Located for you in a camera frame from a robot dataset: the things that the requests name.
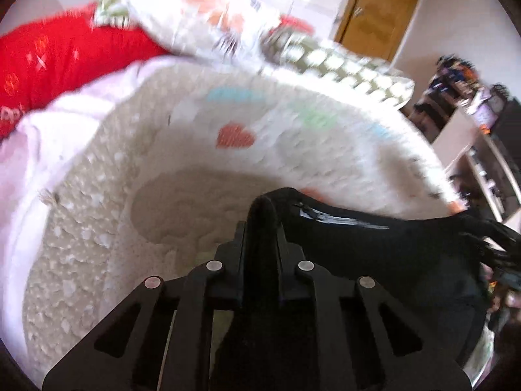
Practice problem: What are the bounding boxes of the black pants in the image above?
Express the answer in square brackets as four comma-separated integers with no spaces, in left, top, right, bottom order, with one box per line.
[211,186,521,391]

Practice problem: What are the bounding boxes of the wooden bedroom door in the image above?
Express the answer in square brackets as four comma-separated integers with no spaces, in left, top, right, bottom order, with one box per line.
[335,0,418,62]

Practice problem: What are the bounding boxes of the patchwork quilted bedspread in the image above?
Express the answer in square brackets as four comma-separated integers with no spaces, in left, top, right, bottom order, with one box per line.
[23,64,455,390]

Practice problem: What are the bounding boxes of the white shelf unit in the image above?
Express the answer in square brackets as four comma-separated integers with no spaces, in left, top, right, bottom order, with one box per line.
[432,109,520,231]

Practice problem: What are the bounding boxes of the white bed sheet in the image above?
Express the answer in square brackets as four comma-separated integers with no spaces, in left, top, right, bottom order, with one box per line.
[1,56,179,357]

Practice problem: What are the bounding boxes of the black television screen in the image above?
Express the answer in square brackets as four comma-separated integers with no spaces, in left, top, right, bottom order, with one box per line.
[492,99,521,166]

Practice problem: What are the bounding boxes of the shoe rack with clutter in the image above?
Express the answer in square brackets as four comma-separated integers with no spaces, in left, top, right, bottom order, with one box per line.
[409,55,501,141]

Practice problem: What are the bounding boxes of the red pillow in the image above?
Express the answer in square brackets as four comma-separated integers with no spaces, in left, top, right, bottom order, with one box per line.
[0,2,167,138]

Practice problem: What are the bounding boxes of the green sheep-print bolster pillow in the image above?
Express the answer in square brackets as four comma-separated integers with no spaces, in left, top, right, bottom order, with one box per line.
[260,26,415,109]

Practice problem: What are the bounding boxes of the floral white pillow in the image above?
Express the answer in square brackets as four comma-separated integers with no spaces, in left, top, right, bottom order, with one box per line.
[93,0,282,71]

